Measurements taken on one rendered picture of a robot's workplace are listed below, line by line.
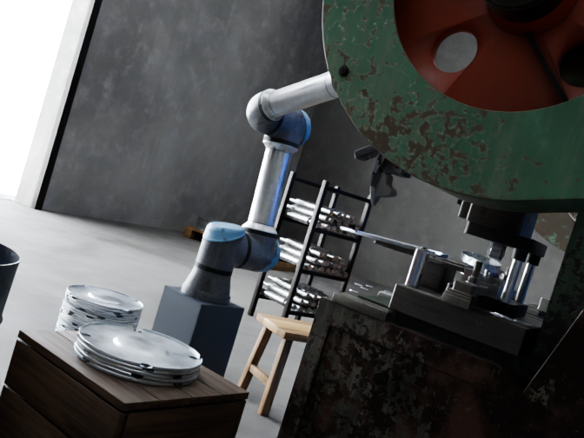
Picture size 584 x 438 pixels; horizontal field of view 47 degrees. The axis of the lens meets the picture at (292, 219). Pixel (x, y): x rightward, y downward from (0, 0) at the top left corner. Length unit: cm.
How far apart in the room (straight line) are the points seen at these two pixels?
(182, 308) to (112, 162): 503
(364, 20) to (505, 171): 43
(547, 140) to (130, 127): 604
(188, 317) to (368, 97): 92
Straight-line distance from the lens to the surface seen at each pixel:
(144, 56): 703
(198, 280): 202
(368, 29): 143
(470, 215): 167
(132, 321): 262
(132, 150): 712
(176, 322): 204
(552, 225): 305
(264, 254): 210
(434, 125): 131
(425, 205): 881
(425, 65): 144
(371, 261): 900
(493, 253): 171
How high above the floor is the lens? 84
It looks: 2 degrees down
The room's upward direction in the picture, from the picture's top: 17 degrees clockwise
